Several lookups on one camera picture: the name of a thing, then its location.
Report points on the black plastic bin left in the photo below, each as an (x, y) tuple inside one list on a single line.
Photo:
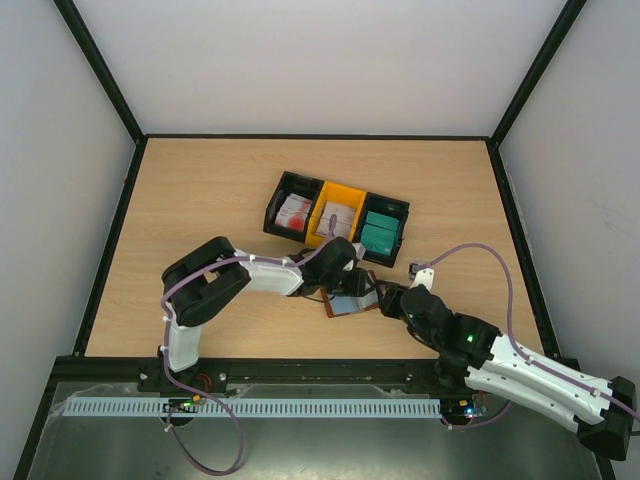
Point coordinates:
[(290, 182)]

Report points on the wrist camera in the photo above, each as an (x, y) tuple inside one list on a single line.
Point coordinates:
[(421, 274), (360, 250)]

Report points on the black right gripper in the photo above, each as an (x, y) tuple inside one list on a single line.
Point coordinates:
[(392, 298)]

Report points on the black plastic bin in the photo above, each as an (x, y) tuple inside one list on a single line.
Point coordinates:
[(387, 206), (290, 182)]

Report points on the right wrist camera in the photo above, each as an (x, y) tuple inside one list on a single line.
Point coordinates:
[(421, 274)]

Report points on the light blue cable duct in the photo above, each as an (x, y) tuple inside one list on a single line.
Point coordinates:
[(131, 407)]

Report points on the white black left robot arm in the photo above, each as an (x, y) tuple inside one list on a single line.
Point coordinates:
[(200, 285)]

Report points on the green card stack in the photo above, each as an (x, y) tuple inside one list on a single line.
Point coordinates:
[(379, 233)]

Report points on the brown leather card holder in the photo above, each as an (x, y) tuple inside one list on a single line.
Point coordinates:
[(337, 305)]

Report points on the red white card stack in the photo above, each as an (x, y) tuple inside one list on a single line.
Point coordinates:
[(294, 212)]

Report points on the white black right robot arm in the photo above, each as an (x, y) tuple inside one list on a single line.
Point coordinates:
[(475, 354)]

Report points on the black plastic bin right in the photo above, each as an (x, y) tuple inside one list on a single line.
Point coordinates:
[(387, 206)]

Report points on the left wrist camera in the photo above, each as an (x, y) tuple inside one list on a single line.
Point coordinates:
[(360, 250)]

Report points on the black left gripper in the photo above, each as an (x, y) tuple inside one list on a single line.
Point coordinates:
[(356, 288)]

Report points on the yellow plastic bin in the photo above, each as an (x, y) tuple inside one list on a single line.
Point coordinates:
[(346, 203)]

